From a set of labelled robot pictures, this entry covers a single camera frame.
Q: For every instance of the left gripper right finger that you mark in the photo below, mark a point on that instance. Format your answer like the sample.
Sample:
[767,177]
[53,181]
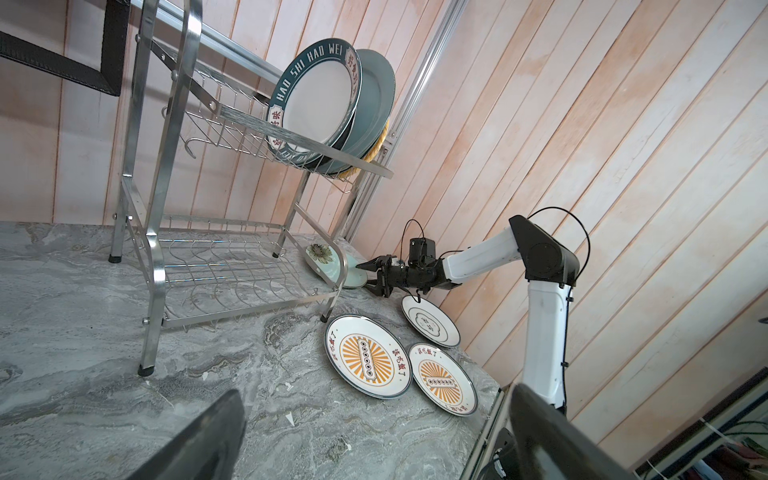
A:
[548,446]

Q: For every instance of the pale green flower plate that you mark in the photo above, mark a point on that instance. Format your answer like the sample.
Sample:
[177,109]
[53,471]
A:
[327,261]

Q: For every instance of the pale green glass plate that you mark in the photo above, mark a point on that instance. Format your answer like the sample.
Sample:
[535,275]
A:
[375,103]

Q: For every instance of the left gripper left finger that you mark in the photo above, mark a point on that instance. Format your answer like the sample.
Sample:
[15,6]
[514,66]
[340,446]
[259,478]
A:
[208,448]

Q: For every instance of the steel dish rack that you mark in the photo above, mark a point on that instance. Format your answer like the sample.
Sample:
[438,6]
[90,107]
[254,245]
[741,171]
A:
[214,187]

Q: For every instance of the orange sunburst plate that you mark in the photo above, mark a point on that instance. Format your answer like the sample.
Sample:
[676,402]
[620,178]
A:
[367,356]
[442,379]

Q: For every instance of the green rimmed white plate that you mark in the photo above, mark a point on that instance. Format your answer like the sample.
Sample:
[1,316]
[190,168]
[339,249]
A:
[318,93]

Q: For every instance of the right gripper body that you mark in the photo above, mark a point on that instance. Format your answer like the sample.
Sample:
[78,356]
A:
[420,276]

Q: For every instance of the yellow woven round tray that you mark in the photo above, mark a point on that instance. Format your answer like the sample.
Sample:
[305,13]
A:
[370,154]

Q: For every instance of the white black-rimmed plate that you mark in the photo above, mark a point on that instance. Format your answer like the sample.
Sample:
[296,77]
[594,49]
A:
[430,321]

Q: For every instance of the black mesh wall basket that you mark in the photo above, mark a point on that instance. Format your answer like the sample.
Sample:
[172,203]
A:
[80,41]

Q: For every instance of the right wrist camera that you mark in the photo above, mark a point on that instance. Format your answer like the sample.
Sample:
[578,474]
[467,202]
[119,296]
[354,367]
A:
[421,250]

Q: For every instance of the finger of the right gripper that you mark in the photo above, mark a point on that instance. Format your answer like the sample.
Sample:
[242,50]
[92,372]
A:
[379,263]
[379,288]

